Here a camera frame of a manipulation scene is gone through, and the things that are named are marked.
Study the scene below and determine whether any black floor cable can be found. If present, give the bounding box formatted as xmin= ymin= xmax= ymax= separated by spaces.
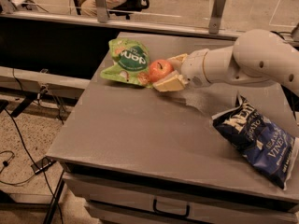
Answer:
xmin=0 ymin=107 xmax=64 ymax=224

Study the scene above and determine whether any black drawer handle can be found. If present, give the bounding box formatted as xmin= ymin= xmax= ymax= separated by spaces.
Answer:
xmin=152 ymin=199 xmax=190 ymax=218

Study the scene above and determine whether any metal bracket post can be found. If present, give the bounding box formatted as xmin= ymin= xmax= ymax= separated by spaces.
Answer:
xmin=208 ymin=0 xmax=226 ymax=35
xmin=95 ymin=0 xmax=109 ymax=23

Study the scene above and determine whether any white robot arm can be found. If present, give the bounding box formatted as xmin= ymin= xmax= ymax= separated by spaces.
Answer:
xmin=153 ymin=29 xmax=299 ymax=95

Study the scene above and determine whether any grey cabinet drawer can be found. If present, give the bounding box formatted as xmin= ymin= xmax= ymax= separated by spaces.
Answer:
xmin=64 ymin=173 xmax=298 ymax=224

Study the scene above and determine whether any green rice chip bag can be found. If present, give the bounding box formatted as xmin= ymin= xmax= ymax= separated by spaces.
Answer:
xmin=100 ymin=38 xmax=152 ymax=88

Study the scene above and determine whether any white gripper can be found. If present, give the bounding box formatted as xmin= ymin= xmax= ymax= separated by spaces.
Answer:
xmin=153 ymin=49 xmax=210 ymax=92

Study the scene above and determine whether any black office chair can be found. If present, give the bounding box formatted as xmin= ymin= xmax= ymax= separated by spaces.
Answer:
xmin=108 ymin=0 xmax=150 ymax=20

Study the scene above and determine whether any black power adapter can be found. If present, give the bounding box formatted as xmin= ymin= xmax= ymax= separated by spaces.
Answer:
xmin=31 ymin=157 xmax=55 ymax=175

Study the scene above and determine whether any metal rail ledge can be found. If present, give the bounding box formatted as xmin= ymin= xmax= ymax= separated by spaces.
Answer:
xmin=0 ymin=11 xmax=244 ymax=40

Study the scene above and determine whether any red apple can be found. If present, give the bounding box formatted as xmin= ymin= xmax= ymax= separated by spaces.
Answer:
xmin=149 ymin=60 xmax=174 ymax=83

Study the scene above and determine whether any right metal bracket post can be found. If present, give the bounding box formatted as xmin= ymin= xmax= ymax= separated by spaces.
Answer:
xmin=208 ymin=0 xmax=226 ymax=35

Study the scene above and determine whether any left metal bracket post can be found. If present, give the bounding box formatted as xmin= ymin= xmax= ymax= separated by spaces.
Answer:
xmin=95 ymin=0 xmax=109 ymax=23

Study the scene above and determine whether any blue kettle chip bag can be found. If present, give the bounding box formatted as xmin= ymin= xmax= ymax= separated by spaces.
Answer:
xmin=212 ymin=94 xmax=299 ymax=190

